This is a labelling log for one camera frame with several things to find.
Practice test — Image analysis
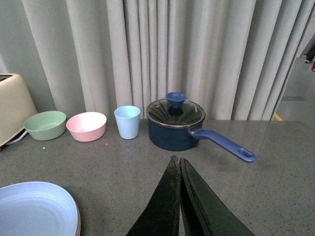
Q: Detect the green bowl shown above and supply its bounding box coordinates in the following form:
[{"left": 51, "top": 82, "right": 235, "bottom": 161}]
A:
[{"left": 24, "top": 111, "right": 66, "bottom": 141}]

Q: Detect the glass pot lid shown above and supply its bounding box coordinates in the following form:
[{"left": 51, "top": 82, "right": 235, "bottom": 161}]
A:
[{"left": 146, "top": 92, "right": 206, "bottom": 128}]

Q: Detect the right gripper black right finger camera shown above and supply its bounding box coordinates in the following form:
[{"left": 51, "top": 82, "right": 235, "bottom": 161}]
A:
[{"left": 180, "top": 158, "right": 253, "bottom": 236}]

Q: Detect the grey curtain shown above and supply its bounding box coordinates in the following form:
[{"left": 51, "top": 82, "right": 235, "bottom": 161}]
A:
[{"left": 0, "top": 0, "right": 315, "bottom": 120}]

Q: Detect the light blue cup right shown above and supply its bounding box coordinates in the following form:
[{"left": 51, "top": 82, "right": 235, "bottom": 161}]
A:
[{"left": 114, "top": 106, "right": 141, "bottom": 140}]

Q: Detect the dark blue saucepan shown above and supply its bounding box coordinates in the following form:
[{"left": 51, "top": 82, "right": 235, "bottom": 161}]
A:
[{"left": 149, "top": 120, "right": 256, "bottom": 163}]

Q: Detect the white toaster power cord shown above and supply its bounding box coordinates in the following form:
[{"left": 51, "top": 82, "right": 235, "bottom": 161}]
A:
[{"left": 4, "top": 129, "right": 28, "bottom": 146}]

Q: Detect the pink bowl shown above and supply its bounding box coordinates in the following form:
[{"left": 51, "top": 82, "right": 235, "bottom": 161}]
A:
[{"left": 66, "top": 112, "right": 107, "bottom": 142}]

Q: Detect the cream two-slot toaster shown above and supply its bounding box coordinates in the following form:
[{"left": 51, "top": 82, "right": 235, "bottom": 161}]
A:
[{"left": 0, "top": 73, "right": 37, "bottom": 146}]

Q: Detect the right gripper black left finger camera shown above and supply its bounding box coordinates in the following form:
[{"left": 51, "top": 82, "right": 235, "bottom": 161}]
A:
[{"left": 127, "top": 155, "right": 181, "bottom": 236}]

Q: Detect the light blue plate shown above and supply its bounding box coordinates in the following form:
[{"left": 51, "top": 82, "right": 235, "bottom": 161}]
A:
[{"left": 0, "top": 181, "right": 77, "bottom": 236}]

